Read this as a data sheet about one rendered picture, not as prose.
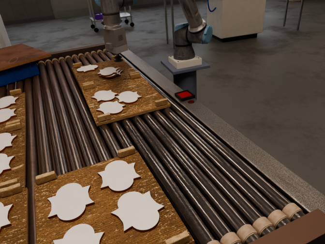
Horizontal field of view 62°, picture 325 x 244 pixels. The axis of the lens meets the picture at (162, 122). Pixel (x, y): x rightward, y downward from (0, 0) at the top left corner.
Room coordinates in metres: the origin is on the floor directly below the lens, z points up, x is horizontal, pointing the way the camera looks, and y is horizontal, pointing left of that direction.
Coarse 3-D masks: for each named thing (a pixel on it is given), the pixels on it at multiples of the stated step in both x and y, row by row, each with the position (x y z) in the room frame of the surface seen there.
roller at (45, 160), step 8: (40, 88) 1.52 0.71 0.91; (40, 96) 1.39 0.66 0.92; (40, 104) 1.28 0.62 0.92; (40, 112) 1.18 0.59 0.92; (40, 120) 1.10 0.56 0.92; (40, 128) 1.03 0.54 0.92; (40, 136) 0.97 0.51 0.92; (48, 136) 1.00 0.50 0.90; (40, 144) 0.91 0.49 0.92; (48, 144) 0.91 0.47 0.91; (40, 152) 0.85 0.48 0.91; (48, 152) 0.85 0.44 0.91; (40, 160) 0.81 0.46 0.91; (48, 160) 0.80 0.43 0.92; (48, 168) 0.75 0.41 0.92
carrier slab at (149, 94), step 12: (108, 84) 1.43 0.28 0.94; (120, 84) 1.41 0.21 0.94; (132, 84) 1.40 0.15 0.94; (144, 84) 1.38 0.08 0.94; (84, 96) 1.30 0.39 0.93; (144, 96) 1.23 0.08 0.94; (156, 96) 1.22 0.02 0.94; (96, 108) 1.14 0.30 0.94; (132, 108) 1.11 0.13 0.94; (144, 108) 1.10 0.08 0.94; (156, 108) 1.10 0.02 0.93; (96, 120) 1.03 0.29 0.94; (108, 120) 1.02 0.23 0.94
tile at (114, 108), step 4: (104, 104) 1.16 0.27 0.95; (108, 104) 1.16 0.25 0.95; (112, 104) 1.15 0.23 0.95; (116, 104) 1.15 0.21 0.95; (120, 104) 1.15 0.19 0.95; (100, 108) 1.12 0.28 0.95; (104, 108) 1.12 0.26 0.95; (108, 108) 1.11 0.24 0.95; (112, 108) 1.11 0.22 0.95; (116, 108) 1.10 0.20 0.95; (120, 108) 1.10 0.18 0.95; (104, 112) 1.08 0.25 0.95; (108, 112) 1.08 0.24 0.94; (112, 112) 1.07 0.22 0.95; (116, 112) 1.07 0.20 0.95; (120, 112) 1.08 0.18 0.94
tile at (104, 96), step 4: (96, 92) 1.30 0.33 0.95; (100, 92) 1.30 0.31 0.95; (104, 92) 1.30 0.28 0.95; (108, 92) 1.29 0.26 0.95; (112, 92) 1.29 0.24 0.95; (92, 96) 1.26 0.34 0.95; (96, 96) 1.26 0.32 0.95; (100, 96) 1.25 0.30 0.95; (104, 96) 1.25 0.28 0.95; (108, 96) 1.24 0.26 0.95; (112, 96) 1.24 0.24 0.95; (100, 100) 1.21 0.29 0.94; (104, 100) 1.20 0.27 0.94; (108, 100) 1.20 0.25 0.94; (112, 100) 1.21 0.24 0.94
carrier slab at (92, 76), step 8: (96, 64) 1.80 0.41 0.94; (104, 64) 1.78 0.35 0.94; (112, 64) 1.77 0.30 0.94; (120, 64) 1.75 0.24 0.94; (128, 64) 1.74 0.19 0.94; (88, 72) 1.66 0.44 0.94; (96, 72) 1.64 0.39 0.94; (128, 72) 1.59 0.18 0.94; (80, 80) 1.52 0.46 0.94; (88, 80) 1.51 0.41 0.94; (96, 80) 1.50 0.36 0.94; (104, 80) 1.49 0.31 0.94; (112, 80) 1.48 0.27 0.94; (120, 80) 1.47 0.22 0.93
